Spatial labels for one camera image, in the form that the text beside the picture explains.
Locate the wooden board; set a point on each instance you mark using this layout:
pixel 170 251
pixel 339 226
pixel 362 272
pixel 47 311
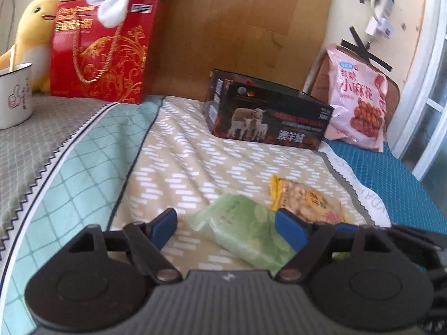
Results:
pixel 244 24

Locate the red gift box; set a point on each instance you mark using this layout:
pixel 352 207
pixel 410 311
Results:
pixel 104 59

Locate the yellow duck plush toy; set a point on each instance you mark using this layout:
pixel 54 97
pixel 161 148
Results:
pixel 31 35

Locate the yellow nut packet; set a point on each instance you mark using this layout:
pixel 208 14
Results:
pixel 307 199

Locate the pink fried twist snack bag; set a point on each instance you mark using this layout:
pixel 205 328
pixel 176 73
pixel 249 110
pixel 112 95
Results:
pixel 359 104

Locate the brown seat cushion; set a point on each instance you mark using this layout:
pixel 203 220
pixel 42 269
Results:
pixel 393 94

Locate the pale stick in mug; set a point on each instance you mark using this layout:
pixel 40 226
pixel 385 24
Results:
pixel 12 57

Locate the patterned bed sheet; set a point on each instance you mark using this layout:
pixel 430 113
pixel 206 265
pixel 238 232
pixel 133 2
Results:
pixel 139 167

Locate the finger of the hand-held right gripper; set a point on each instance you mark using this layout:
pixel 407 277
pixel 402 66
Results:
pixel 426 254
pixel 345 228

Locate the black printed carton box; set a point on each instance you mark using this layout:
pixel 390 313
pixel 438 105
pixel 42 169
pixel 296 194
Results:
pixel 265 118

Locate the light green snack packet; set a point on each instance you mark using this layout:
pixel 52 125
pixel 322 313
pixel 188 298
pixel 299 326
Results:
pixel 241 226

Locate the teal patterned blanket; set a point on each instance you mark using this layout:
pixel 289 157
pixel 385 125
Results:
pixel 391 181

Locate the white wall plug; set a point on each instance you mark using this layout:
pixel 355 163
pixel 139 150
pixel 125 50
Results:
pixel 380 21

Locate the white window frame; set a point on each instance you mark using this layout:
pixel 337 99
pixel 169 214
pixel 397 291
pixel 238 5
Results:
pixel 426 76

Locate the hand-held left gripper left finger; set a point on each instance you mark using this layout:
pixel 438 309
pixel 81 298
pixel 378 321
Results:
pixel 164 228

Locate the white enamel mug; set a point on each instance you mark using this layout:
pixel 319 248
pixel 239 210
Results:
pixel 14 97

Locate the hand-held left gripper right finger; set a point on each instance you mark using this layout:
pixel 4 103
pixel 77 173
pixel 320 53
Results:
pixel 291 230

